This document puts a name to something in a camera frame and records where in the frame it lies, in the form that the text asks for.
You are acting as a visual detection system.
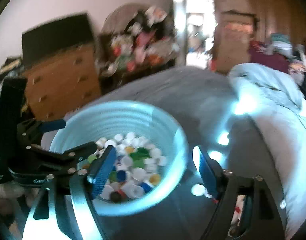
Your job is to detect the person left hand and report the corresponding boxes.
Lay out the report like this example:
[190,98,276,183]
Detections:
[0,181,39,215]

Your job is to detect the cluttered side table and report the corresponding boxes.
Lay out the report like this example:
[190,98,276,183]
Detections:
[98,3,179,89]

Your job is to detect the wooden drawer dresser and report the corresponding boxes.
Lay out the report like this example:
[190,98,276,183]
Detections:
[23,43,101,121]

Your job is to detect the black television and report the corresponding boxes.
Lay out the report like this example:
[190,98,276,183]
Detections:
[22,14,94,67]

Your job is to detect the cardboard boxes stack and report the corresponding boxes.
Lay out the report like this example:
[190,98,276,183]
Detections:
[214,0,256,75]

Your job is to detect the light blue perforated basket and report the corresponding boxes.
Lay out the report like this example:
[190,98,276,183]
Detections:
[50,101,188,216]

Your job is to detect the light blue grey duvet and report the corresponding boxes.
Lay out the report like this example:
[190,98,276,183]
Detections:
[227,63,306,239]

